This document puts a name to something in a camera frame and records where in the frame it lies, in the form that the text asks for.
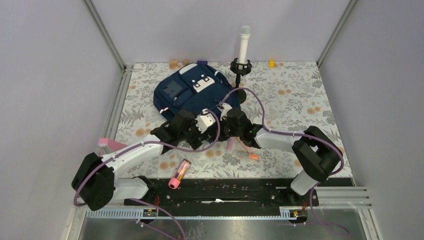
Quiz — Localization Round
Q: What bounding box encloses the purple cable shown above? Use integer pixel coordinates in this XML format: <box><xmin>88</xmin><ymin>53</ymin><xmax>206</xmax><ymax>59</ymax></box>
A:
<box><xmin>73</xmin><ymin>108</ymin><xmax>222</xmax><ymax>240</ymax></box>
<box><xmin>216</xmin><ymin>87</ymin><xmax>352</xmax><ymax>238</ymax></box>

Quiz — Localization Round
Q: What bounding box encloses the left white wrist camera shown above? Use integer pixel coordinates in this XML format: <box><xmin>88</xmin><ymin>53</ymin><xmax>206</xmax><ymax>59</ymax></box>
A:
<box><xmin>195</xmin><ymin>108</ymin><xmax>217</xmax><ymax>134</ymax></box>

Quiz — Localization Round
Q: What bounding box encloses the round wooden block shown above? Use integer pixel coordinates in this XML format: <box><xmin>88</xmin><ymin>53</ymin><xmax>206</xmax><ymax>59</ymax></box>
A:
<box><xmin>181</xmin><ymin>58</ymin><xmax>190</xmax><ymax>66</ymax></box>

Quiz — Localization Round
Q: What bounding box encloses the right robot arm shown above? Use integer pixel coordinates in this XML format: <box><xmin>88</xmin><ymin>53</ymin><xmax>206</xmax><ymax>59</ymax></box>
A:
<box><xmin>220</xmin><ymin>107</ymin><xmax>344</xmax><ymax>206</ymax></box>

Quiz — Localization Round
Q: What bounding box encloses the purple toy block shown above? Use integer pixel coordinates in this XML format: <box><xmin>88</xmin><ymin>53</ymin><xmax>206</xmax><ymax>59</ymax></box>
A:
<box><xmin>197</xmin><ymin>60</ymin><xmax>208</xmax><ymax>65</ymax></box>

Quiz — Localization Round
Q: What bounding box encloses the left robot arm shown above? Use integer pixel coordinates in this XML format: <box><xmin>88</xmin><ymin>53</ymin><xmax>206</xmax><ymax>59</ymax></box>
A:
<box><xmin>71</xmin><ymin>109</ymin><xmax>221</xmax><ymax>211</ymax></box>

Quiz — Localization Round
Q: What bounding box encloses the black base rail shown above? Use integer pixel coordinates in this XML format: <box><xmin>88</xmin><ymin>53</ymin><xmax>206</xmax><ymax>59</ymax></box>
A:
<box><xmin>122</xmin><ymin>177</ymin><xmax>319</xmax><ymax>218</ymax></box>

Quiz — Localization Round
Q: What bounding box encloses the pink-capped clear tube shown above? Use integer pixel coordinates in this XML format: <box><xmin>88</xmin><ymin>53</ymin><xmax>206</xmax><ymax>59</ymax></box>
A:
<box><xmin>168</xmin><ymin>159</ymin><xmax>192</xmax><ymax>190</ymax></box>

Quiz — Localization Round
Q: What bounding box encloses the grey orange-capped marker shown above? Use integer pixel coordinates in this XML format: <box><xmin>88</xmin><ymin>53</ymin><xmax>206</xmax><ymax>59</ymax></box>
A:
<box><xmin>232</xmin><ymin>150</ymin><xmax>259</xmax><ymax>161</ymax></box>

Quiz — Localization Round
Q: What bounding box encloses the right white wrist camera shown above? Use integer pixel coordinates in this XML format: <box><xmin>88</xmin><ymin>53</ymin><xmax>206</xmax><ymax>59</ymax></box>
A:
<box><xmin>217</xmin><ymin>102</ymin><xmax>233</xmax><ymax>121</ymax></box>

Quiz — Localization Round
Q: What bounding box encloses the tan wooden block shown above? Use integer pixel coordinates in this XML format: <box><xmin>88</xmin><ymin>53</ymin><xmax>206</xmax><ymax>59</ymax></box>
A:
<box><xmin>168</xmin><ymin>60</ymin><xmax>179</xmax><ymax>70</ymax></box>

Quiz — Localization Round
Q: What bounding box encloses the navy blue student backpack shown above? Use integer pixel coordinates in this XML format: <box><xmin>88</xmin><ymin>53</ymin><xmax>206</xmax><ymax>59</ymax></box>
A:
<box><xmin>153</xmin><ymin>63</ymin><xmax>241</xmax><ymax>120</ymax></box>

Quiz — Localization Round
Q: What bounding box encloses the white microphone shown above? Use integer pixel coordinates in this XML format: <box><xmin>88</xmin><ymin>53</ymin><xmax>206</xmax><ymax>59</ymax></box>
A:
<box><xmin>238</xmin><ymin>25</ymin><xmax>251</xmax><ymax>64</ymax></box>

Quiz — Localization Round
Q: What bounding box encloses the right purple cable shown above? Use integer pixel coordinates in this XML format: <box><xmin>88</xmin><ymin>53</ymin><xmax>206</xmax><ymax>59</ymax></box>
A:
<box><xmin>216</xmin><ymin>87</ymin><xmax>352</xmax><ymax>238</ymax></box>

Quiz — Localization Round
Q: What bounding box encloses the black microphone stand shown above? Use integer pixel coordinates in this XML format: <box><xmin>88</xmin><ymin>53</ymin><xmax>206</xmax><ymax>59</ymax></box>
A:
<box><xmin>230</xmin><ymin>58</ymin><xmax>252</xmax><ymax>104</ymax></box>

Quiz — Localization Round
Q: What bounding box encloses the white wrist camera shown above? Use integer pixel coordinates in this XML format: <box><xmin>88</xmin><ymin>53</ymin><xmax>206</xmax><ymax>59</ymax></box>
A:
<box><xmin>195</xmin><ymin>108</ymin><xmax>217</xmax><ymax>134</ymax></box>
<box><xmin>217</xmin><ymin>102</ymin><xmax>233</xmax><ymax>121</ymax></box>

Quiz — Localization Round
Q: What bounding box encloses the pink highlighter pen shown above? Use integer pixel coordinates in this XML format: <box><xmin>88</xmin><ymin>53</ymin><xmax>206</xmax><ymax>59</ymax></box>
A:
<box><xmin>226</xmin><ymin>137</ymin><xmax>237</xmax><ymax>154</ymax></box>

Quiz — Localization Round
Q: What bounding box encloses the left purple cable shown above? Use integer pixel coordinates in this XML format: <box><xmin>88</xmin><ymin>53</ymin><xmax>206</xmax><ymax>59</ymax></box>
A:
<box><xmin>73</xmin><ymin>108</ymin><xmax>222</xmax><ymax>240</ymax></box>

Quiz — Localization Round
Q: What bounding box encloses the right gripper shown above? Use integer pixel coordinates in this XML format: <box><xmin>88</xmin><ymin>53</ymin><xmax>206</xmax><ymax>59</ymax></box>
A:
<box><xmin>208</xmin><ymin>117</ymin><xmax>243</xmax><ymax>143</ymax></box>

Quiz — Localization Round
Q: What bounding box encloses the pink box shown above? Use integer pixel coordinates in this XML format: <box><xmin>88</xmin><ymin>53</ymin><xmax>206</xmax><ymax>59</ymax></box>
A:
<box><xmin>97</xmin><ymin>138</ymin><xmax>131</xmax><ymax>175</ymax></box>

